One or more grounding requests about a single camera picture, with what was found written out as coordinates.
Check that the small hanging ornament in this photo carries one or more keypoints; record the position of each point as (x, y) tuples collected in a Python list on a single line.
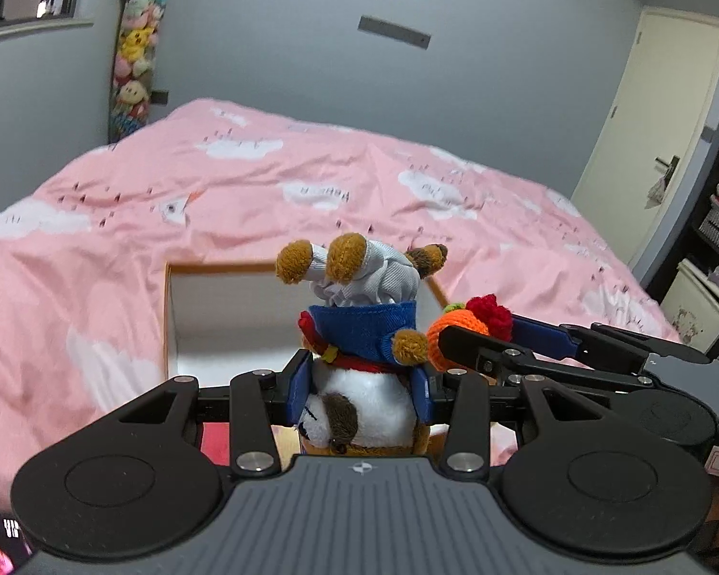
[(658, 191)]

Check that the orange red crochet toy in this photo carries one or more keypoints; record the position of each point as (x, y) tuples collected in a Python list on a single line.
[(461, 320)]

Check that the clear tube of plush toys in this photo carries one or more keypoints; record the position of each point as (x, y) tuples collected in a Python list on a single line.
[(135, 54)]

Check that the brown white plush dog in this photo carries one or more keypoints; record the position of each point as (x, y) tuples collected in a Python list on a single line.
[(365, 317)]

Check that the pink cloud print blanket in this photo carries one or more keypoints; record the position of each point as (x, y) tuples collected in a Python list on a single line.
[(156, 203)]

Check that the white storage box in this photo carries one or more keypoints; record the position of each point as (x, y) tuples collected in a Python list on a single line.
[(695, 305)]

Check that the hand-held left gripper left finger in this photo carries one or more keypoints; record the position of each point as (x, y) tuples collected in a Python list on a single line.
[(299, 386)]

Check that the coral pink plush item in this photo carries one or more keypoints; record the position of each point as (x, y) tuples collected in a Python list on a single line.
[(215, 446)]

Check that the grey wall socket strip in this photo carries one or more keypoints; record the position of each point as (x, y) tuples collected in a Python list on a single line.
[(395, 32)]

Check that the orange-rimmed white box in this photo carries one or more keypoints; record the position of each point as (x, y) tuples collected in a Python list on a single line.
[(227, 323)]

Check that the cream door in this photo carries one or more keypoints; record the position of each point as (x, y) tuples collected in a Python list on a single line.
[(653, 102)]

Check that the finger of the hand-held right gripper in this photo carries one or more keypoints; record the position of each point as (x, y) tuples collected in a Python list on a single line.
[(473, 347), (545, 335)]

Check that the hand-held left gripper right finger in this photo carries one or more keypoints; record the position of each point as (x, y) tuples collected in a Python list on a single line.
[(425, 395)]

